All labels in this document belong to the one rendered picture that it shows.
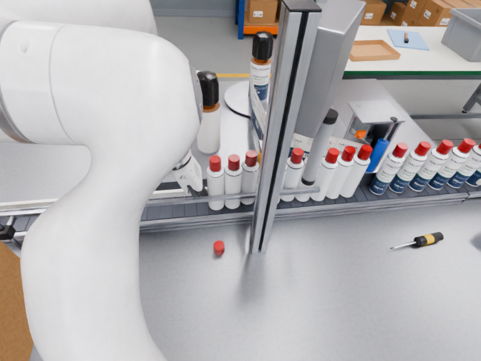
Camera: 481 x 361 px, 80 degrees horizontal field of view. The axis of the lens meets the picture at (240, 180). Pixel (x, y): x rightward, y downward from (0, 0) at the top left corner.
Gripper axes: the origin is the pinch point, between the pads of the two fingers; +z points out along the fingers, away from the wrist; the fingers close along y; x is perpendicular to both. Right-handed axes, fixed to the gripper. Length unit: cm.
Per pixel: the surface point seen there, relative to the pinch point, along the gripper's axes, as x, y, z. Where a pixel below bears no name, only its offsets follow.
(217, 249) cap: -0.6, -15.7, 8.9
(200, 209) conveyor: 2.6, -2.0, 5.9
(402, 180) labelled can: -63, -2, 23
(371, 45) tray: -114, 136, 57
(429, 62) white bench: -141, 109, 67
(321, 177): -36.3, -2.0, 7.9
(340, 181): -41.9, -2.5, 12.2
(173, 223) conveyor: 11.0, -5.6, 3.8
